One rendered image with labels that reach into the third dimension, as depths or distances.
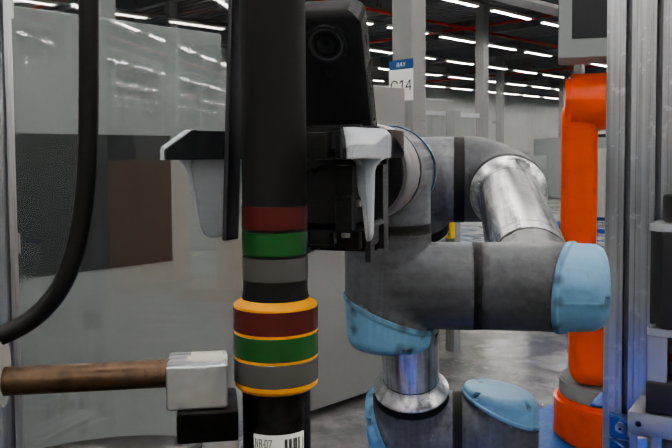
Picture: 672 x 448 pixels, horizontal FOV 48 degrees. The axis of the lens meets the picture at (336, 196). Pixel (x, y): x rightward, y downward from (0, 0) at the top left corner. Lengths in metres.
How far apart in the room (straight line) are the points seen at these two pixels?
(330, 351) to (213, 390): 4.51
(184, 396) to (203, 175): 0.12
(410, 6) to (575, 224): 3.48
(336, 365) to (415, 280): 4.34
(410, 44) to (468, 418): 6.27
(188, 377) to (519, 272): 0.33
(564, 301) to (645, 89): 0.69
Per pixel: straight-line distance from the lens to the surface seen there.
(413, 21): 7.37
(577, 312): 0.64
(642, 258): 1.28
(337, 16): 0.48
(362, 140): 0.36
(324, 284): 4.77
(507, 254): 0.64
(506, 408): 1.20
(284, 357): 0.38
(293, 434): 0.40
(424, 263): 0.63
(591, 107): 4.41
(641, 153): 1.27
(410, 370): 1.15
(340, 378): 5.01
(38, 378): 0.40
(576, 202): 4.50
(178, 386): 0.39
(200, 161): 0.41
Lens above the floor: 1.63
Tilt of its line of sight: 3 degrees down
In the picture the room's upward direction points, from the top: straight up
